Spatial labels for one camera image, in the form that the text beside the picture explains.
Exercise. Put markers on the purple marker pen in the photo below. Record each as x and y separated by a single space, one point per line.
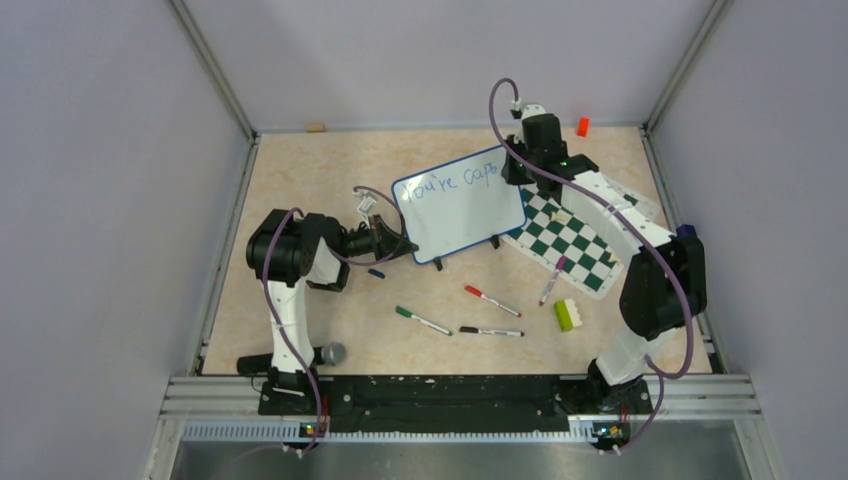
552 281

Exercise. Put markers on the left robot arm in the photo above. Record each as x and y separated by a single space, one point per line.
289 255

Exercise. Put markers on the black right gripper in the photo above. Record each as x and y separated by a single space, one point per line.
511 175

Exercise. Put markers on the blue framed whiteboard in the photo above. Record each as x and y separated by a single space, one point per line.
458 204

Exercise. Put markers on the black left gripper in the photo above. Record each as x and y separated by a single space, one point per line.
381 246

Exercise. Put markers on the lime green toy brick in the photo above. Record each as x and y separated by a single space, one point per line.
567 315

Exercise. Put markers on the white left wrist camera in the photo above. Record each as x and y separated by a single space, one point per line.
366 202

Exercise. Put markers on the small wooden block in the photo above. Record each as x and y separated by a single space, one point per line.
315 127

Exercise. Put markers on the red marker pen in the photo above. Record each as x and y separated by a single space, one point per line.
478 293

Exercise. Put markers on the orange red block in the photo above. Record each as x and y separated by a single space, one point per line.
583 127

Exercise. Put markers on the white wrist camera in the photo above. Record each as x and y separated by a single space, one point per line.
366 202
521 110

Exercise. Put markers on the purple block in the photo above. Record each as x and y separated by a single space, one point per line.
686 230

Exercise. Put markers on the green marker pen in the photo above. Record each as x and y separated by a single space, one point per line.
430 324

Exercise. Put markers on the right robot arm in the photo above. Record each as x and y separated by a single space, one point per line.
665 283

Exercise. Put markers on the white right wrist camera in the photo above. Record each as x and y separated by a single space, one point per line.
521 110

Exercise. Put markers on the green white chessboard mat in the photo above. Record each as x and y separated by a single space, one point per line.
588 268

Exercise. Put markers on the black marker pen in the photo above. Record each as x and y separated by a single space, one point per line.
490 331

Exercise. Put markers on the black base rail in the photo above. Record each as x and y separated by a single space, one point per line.
445 404

